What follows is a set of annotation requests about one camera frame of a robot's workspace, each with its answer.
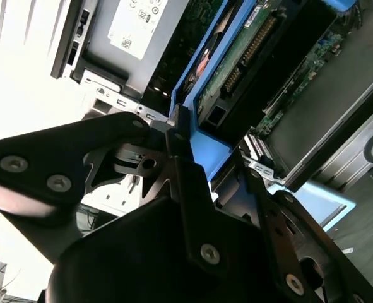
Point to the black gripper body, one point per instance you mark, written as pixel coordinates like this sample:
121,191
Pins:
126,268

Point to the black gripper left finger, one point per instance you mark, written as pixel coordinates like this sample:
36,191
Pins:
63,148

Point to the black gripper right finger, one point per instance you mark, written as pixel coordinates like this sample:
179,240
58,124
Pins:
277,227

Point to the hard disk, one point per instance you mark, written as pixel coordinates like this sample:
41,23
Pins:
209,154

